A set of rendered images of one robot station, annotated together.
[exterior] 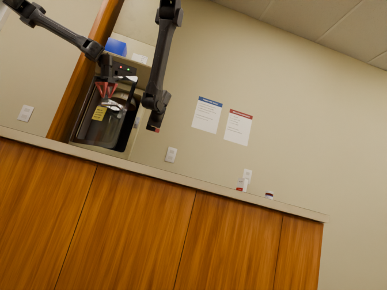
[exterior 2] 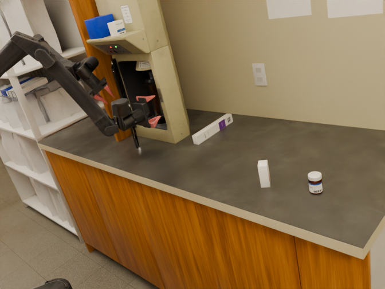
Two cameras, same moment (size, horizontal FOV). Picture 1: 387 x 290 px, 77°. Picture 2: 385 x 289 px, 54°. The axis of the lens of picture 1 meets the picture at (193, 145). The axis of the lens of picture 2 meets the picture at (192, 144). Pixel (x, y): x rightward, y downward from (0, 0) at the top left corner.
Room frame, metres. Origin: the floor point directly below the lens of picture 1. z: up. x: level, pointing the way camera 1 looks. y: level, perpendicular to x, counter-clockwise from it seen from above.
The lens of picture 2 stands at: (0.50, -1.19, 1.70)
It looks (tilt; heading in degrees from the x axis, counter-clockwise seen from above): 24 degrees down; 58
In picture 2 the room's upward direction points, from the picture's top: 14 degrees counter-clockwise
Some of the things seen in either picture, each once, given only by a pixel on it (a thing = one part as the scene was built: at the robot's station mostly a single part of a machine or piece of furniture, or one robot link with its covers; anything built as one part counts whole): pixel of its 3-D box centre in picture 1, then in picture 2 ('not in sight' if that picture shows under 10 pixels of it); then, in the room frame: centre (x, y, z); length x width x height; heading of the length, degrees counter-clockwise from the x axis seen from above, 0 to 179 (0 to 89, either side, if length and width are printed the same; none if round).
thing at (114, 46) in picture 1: (116, 51); (101, 26); (1.24, 0.56, 1.56); 0.10 x 0.10 x 0.09; 9
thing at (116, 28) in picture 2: (135, 61); (116, 28); (1.26, 0.44, 1.54); 0.05 x 0.05 x 0.06; 15
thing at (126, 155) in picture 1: (120, 103); (153, 62); (1.44, 0.51, 1.33); 0.32 x 0.25 x 0.77; 99
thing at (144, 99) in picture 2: not in sight; (147, 102); (1.20, 0.22, 1.23); 0.09 x 0.07 x 0.07; 10
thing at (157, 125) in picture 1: (156, 115); (137, 116); (1.13, 0.21, 1.20); 0.07 x 0.07 x 0.10; 10
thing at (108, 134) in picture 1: (103, 109); (124, 102); (1.21, 0.50, 1.19); 0.30 x 0.01 x 0.40; 65
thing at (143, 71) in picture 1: (125, 70); (117, 46); (1.26, 0.48, 1.46); 0.32 x 0.11 x 0.10; 99
